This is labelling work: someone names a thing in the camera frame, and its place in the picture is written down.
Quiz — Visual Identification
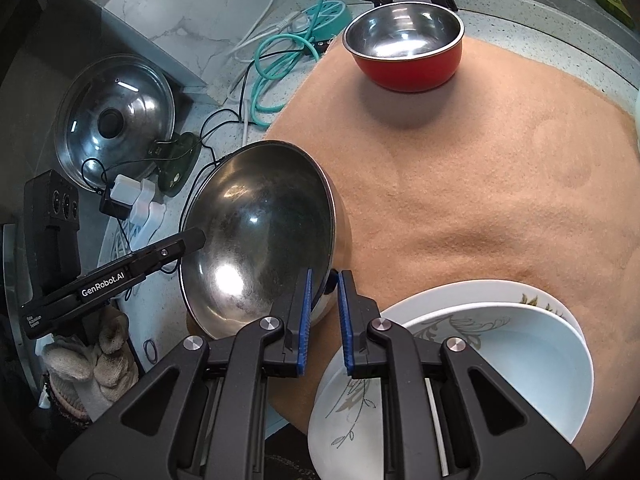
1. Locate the teal cable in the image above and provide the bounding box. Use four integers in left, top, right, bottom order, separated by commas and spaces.
250, 0, 346, 128

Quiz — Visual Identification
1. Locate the red steel bowl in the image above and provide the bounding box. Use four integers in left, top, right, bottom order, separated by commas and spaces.
341, 1, 466, 93

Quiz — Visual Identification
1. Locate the person's left hand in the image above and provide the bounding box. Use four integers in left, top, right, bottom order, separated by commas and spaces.
40, 305, 140, 423

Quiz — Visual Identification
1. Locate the black cable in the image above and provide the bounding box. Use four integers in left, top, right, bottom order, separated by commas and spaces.
80, 60, 261, 201

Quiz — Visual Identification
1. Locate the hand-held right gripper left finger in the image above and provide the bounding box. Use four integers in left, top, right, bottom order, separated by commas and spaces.
59, 267, 315, 480

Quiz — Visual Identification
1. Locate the green glass holder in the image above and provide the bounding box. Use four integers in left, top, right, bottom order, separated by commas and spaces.
147, 131, 201, 196

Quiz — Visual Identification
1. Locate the steel pot lid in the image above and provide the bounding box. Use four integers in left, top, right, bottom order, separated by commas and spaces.
54, 52, 177, 191

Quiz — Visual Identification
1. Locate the white plate twig print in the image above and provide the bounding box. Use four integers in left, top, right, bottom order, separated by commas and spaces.
306, 280, 586, 480

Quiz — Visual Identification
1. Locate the white plug adapter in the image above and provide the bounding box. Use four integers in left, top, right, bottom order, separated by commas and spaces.
107, 174, 166, 231

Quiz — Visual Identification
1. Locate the teal power strip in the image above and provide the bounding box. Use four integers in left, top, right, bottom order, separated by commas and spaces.
302, 1, 351, 43

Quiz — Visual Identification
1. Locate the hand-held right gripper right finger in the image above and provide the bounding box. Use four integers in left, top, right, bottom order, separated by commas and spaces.
336, 269, 586, 480

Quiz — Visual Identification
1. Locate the white deep dish grey print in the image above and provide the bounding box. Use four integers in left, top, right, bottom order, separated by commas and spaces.
400, 301, 596, 448

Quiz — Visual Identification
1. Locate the brown table mat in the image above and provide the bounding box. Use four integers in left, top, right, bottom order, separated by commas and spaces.
187, 35, 640, 461

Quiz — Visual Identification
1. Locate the large stainless steel bowl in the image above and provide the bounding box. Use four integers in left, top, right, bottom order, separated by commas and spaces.
177, 140, 353, 342

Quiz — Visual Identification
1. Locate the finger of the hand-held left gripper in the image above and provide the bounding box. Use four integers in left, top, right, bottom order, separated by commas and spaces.
127, 227, 207, 276

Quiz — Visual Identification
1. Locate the white cable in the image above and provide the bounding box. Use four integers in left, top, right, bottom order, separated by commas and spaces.
220, 0, 311, 61

